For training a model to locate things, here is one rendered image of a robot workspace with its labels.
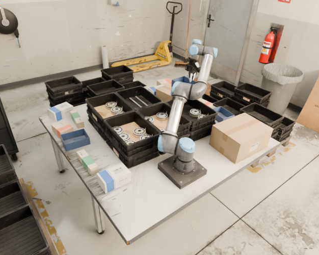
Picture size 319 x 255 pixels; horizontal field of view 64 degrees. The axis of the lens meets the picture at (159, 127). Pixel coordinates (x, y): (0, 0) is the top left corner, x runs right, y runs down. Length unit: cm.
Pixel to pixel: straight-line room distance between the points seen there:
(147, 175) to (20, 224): 91
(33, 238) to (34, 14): 375
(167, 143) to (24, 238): 111
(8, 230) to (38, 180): 106
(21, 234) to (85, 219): 73
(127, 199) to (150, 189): 17
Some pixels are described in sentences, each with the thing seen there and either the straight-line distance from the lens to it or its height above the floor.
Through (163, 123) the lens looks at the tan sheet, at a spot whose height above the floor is 83.
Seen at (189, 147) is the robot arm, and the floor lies 97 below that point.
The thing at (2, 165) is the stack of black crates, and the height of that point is 49.
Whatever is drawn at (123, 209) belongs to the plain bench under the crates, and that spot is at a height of 70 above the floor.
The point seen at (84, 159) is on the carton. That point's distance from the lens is 200.
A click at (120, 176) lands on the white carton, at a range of 178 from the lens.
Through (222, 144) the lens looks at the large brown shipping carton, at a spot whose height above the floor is 79.
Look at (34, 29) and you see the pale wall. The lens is 499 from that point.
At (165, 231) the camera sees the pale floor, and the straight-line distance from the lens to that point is 247.
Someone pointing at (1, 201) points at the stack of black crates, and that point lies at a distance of 244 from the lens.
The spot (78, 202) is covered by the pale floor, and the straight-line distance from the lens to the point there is 273.
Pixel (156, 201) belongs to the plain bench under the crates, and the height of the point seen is 70.
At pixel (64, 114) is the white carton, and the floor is 74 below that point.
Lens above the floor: 205
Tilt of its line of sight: 34 degrees down
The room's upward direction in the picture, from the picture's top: 3 degrees clockwise
